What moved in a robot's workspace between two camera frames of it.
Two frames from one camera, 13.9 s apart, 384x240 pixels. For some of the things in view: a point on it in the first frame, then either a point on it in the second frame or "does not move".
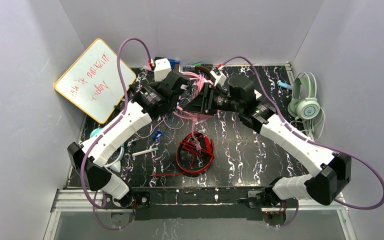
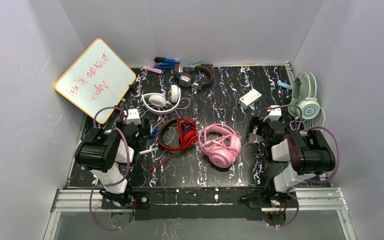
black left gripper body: [177, 88] → [144, 126]
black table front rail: [198, 204] does not move
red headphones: [194, 156] → [188, 133]
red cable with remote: [185, 144] → [180, 131]
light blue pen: [284, 85] does not move
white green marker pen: [144, 151] does not move
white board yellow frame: [93, 81] does not move
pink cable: [200, 81] → [217, 141]
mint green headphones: [304, 105] does not move
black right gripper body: [204, 100] → [256, 124]
